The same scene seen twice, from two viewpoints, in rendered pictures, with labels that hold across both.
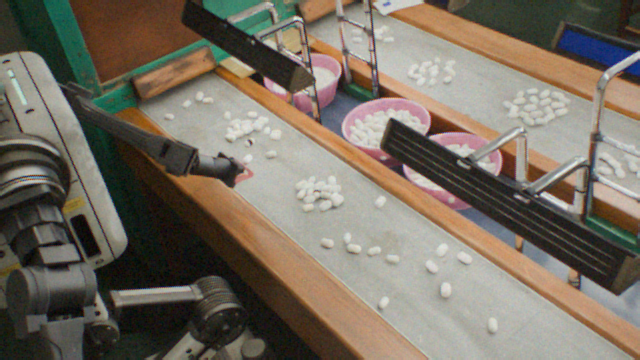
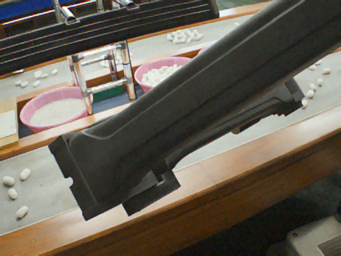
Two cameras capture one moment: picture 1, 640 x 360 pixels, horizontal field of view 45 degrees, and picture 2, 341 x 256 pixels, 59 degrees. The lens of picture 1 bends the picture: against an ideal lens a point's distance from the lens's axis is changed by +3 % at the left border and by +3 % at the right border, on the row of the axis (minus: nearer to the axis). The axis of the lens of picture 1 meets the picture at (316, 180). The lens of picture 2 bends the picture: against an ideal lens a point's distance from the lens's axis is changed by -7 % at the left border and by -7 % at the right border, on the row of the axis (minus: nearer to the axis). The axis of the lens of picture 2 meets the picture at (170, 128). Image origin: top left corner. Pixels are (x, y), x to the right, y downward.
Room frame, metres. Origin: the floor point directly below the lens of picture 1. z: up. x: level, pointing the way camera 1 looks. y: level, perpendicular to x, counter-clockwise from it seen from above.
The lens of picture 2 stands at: (1.73, 0.88, 1.30)
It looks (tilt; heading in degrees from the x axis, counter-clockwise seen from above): 35 degrees down; 279
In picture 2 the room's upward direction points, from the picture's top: 7 degrees counter-clockwise
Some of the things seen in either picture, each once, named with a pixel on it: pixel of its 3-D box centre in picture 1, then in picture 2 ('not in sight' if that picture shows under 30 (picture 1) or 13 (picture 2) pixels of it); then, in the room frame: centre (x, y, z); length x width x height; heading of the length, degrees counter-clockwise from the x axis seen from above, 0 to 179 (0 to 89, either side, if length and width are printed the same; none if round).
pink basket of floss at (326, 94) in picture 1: (304, 85); (59, 115); (2.27, -0.02, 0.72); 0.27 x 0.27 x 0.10
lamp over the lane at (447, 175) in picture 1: (493, 189); not in sight; (1.14, -0.34, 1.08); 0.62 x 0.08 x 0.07; 30
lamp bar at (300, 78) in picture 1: (241, 40); (102, 27); (1.99, 0.14, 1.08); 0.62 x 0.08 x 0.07; 30
